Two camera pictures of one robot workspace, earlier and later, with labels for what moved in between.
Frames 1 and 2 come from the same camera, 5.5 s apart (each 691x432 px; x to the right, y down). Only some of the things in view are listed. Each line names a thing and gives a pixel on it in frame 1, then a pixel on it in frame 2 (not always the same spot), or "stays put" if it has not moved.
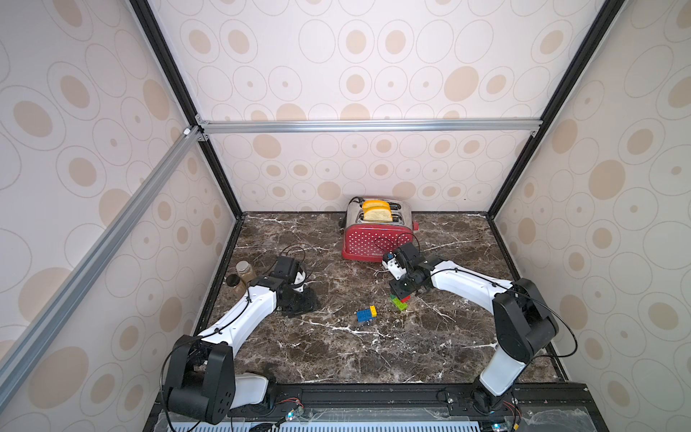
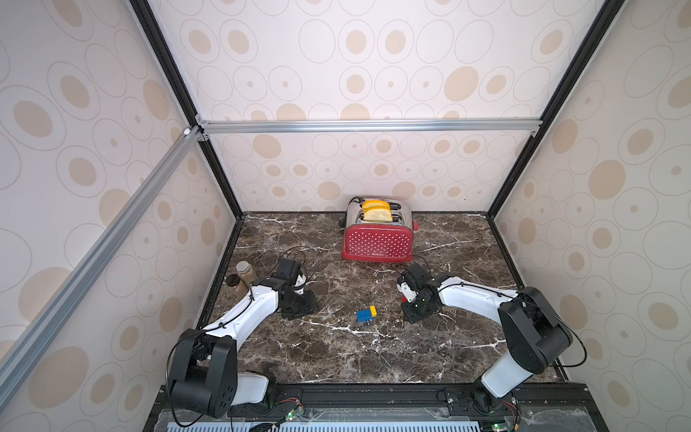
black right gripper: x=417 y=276 → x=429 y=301
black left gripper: x=309 y=303 stays put
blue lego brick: x=364 y=315 stays put
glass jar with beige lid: x=245 y=271 stays put
